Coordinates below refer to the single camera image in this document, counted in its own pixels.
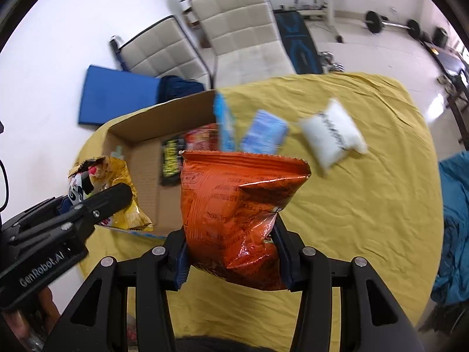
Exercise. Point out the light blue packet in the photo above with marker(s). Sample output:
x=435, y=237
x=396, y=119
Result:
x=264, y=134

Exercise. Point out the teal cloth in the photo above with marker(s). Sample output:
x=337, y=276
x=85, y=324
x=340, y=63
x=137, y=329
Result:
x=454, y=227

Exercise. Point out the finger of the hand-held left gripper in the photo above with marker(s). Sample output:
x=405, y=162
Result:
x=110, y=200

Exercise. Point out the white barbell rack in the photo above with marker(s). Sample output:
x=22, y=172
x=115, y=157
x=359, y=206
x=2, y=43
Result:
x=328, y=3

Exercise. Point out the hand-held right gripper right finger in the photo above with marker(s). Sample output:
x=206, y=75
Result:
x=285, y=266

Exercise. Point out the blue and white packet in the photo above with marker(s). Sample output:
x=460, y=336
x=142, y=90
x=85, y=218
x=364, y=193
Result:
x=224, y=124

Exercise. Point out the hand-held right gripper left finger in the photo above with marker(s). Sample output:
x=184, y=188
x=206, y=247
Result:
x=181, y=268

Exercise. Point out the dark desk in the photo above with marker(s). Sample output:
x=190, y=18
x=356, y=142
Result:
x=452, y=66

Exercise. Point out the black weight plates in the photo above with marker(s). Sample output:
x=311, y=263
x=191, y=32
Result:
x=438, y=36

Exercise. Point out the dark blue cloth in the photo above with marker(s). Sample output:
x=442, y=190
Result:
x=181, y=88

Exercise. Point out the yellow snack bag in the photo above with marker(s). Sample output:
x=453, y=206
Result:
x=117, y=170

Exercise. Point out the white pouch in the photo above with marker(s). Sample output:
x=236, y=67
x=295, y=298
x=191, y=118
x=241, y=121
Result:
x=331, y=134

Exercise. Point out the black and blue weight bench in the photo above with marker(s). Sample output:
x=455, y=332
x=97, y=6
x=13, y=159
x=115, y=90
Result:
x=298, y=40

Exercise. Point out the blue foam mat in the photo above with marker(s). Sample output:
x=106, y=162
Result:
x=117, y=95

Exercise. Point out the red snack packet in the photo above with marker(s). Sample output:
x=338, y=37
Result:
x=200, y=137

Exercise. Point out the cardboard box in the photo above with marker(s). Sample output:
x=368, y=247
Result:
x=144, y=161

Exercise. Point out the person's left hand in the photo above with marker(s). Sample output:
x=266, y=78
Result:
x=25, y=322

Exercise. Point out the yellow tablecloth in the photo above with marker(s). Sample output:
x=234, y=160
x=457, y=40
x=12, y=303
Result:
x=366, y=209

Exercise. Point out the orange snack bag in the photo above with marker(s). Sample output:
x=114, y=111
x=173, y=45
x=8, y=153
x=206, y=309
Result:
x=234, y=220

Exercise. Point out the chrome dumbbells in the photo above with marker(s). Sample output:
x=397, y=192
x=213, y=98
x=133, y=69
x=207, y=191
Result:
x=331, y=64

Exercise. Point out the black and yellow packet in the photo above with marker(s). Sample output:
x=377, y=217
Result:
x=171, y=163

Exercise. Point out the beige padded chair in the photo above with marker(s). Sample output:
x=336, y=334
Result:
x=242, y=36
x=161, y=51

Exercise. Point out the short barbell with black plates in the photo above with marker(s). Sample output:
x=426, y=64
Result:
x=392, y=25

